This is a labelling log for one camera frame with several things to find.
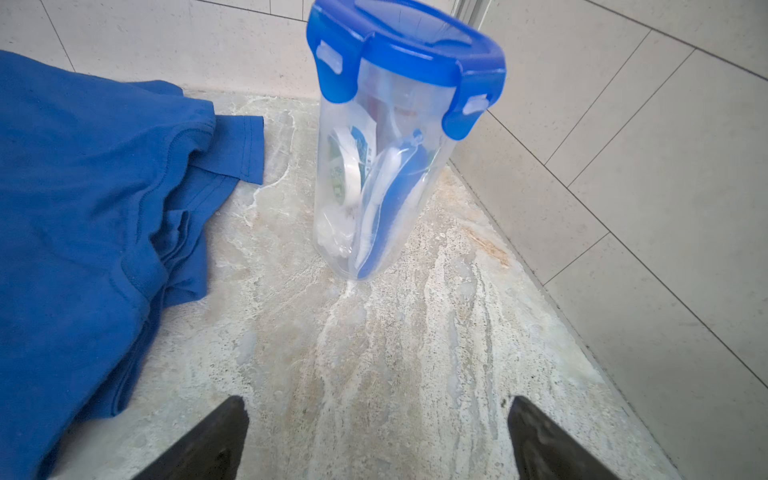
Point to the toothbrush inside container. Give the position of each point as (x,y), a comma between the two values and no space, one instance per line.
(397,170)

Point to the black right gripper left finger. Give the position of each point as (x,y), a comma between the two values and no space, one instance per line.
(211,450)

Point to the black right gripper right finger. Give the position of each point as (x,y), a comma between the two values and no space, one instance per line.
(543,450)

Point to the clear container blue lid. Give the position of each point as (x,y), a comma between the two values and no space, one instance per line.
(408,67)

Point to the blue t-shirt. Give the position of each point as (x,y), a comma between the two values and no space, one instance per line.
(106,188)

